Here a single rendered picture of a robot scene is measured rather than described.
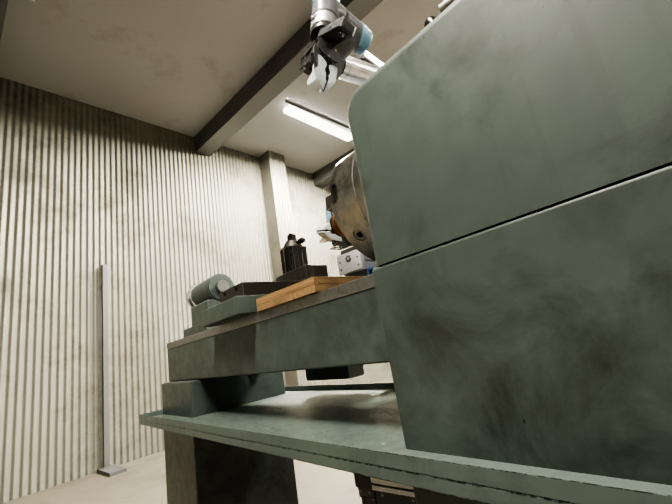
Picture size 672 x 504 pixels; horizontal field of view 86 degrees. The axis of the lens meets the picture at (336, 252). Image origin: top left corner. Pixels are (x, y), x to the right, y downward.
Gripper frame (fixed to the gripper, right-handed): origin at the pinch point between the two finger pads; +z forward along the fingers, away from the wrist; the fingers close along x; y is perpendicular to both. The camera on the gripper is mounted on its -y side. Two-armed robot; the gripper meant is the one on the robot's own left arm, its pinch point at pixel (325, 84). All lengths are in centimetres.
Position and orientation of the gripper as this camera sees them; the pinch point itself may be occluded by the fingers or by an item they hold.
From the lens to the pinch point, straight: 96.5
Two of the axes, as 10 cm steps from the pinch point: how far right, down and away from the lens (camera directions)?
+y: -6.4, 2.8, 7.2
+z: -0.3, 9.2, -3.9
